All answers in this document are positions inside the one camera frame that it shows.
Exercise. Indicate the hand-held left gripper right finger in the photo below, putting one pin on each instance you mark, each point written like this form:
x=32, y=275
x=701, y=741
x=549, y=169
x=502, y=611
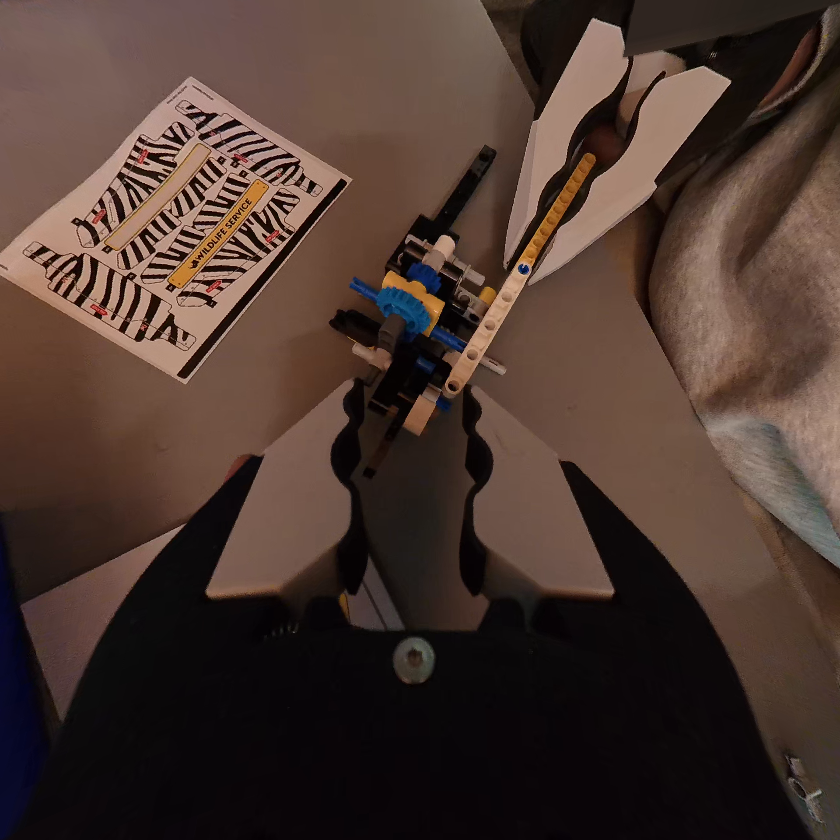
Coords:
x=544, y=525

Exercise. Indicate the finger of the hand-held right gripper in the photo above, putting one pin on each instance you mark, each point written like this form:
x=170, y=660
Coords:
x=663, y=131
x=564, y=105

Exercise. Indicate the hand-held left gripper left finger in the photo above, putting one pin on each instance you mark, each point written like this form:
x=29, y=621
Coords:
x=282, y=512

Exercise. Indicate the yellow lego beam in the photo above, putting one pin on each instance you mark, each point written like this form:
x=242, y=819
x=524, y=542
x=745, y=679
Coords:
x=558, y=203

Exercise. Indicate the white lego beam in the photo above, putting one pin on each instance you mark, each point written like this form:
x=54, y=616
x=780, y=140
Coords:
x=489, y=321

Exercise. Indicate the lego vehicle assembly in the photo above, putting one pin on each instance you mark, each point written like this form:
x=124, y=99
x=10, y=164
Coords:
x=407, y=302

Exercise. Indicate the lego instruction booklet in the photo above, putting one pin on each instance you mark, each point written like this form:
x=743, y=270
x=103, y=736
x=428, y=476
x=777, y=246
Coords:
x=98, y=610

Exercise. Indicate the person's right hand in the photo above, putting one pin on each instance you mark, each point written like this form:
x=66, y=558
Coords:
x=604, y=141

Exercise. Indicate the zebra striped sticker sheet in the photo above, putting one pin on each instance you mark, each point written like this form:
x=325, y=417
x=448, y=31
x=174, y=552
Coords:
x=131, y=262

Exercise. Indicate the blue storage box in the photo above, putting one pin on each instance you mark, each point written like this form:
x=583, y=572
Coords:
x=16, y=656

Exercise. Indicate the small grey bracket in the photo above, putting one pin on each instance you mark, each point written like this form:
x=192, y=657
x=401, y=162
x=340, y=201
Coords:
x=804, y=784

